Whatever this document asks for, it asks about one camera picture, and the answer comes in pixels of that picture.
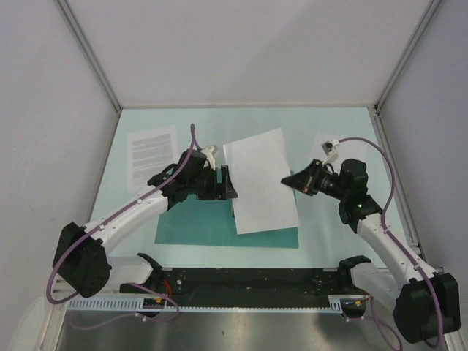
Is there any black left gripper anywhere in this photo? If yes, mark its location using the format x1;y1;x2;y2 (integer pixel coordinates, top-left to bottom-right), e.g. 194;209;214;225
187;165;236;200

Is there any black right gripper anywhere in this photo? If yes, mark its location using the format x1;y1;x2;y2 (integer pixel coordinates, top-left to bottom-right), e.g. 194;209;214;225
281;159;347;201

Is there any teal folder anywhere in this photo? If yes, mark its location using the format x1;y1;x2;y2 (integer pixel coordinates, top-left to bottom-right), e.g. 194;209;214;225
154;170;300;250

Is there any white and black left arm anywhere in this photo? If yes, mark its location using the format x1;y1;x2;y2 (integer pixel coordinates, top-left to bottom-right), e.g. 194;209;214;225
53;146;238;298

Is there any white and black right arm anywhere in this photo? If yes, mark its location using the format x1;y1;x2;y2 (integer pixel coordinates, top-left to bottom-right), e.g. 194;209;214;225
281;159;461;344

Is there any printed white paper sheet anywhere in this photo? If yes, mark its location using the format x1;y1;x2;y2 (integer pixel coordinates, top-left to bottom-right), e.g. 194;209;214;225
127;125;179;194

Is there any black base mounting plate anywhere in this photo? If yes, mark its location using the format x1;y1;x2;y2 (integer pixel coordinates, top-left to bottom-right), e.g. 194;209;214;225
142;268;363;307

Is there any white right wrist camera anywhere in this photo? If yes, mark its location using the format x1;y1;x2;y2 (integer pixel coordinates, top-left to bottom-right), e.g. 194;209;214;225
321;140;340;165

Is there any grey slotted cable duct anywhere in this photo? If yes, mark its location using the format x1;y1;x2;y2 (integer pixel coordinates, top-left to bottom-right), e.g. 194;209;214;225
67;296;343;314

